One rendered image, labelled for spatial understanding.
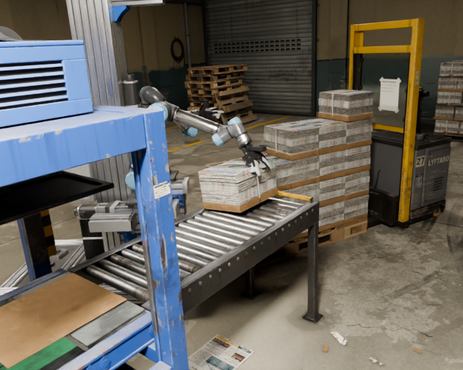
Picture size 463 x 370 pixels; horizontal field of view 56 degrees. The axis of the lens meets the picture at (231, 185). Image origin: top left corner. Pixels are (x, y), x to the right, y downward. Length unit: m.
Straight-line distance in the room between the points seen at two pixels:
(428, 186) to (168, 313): 3.41
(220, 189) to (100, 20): 1.25
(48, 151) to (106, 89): 1.83
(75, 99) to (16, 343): 0.85
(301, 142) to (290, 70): 7.53
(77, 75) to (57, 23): 8.61
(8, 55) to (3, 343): 0.96
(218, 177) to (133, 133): 1.26
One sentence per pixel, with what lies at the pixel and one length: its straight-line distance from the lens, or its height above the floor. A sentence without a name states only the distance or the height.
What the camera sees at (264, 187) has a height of 0.91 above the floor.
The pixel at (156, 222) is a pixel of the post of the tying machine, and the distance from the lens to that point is 1.31.
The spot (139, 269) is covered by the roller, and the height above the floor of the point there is 0.79.
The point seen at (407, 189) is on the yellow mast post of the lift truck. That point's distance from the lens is 4.19.
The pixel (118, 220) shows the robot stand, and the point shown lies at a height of 0.73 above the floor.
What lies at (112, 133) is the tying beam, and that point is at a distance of 1.16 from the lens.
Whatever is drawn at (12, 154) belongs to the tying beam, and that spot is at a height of 1.51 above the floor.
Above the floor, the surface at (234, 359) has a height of 0.01.
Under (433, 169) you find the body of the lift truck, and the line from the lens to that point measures 4.48.
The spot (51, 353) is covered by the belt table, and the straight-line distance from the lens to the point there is 1.60.
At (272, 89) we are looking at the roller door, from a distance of 11.23.
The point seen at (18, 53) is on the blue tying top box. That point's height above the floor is 1.72.
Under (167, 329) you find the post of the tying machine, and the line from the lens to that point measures 1.49.
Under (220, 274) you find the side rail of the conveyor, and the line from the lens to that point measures 1.95.
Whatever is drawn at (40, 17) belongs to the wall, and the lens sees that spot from 9.75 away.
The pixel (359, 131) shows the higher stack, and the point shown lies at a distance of 3.85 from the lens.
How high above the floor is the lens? 1.71
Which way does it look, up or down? 18 degrees down
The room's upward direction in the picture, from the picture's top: 3 degrees counter-clockwise
